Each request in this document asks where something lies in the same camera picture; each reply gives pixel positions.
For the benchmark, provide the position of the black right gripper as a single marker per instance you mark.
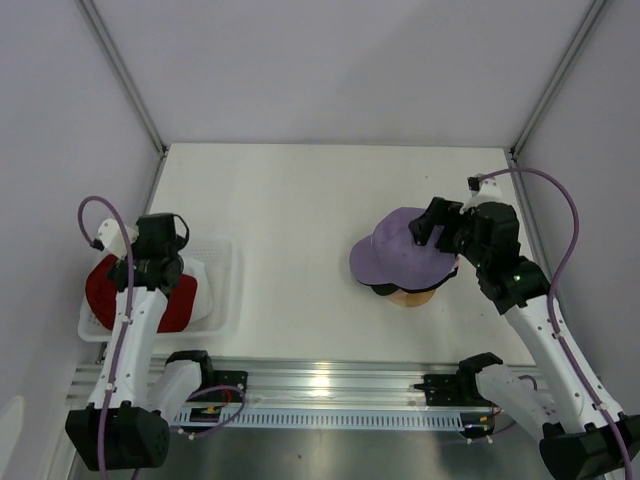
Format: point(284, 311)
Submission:
point(439, 212)

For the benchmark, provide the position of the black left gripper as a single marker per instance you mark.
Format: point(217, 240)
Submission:
point(115, 266)

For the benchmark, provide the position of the lilac cap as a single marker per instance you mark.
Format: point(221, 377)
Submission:
point(389, 256)

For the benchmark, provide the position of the red cap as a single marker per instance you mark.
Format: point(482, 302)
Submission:
point(104, 305)

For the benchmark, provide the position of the black cap gold logo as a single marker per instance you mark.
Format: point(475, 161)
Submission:
point(386, 290)

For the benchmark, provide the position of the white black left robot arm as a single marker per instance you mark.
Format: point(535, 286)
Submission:
point(126, 423)

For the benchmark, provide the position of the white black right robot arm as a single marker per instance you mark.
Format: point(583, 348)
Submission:
point(581, 431)

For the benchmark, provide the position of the white plastic bin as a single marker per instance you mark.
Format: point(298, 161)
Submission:
point(220, 256)

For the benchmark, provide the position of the wooden hat stand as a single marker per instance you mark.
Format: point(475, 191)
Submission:
point(410, 300)

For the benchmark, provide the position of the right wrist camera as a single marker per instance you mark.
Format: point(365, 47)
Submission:
point(482, 190)

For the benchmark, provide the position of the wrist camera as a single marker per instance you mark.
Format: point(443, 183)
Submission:
point(109, 237)
point(482, 190)

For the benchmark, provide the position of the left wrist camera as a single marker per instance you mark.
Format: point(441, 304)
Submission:
point(109, 237)

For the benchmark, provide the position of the black left mounting bracket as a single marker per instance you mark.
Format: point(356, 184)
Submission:
point(229, 379)

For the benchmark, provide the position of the black mounting bracket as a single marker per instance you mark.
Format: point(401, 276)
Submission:
point(440, 390)
point(229, 379)

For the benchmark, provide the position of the white slotted cable duct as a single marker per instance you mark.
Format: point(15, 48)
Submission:
point(411, 420)

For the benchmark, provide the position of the black right mounting bracket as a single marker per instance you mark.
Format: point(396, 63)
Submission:
point(440, 390)

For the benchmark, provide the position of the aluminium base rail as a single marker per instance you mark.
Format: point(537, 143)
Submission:
point(280, 384)

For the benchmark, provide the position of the aluminium frame post right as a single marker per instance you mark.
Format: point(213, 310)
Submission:
point(571, 53)

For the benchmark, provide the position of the aluminium frame post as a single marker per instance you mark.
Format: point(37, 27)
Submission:
point(112, 55)
point(571, 53)

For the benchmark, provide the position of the aluminium frame post left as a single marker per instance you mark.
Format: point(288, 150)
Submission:
point(112, 55)

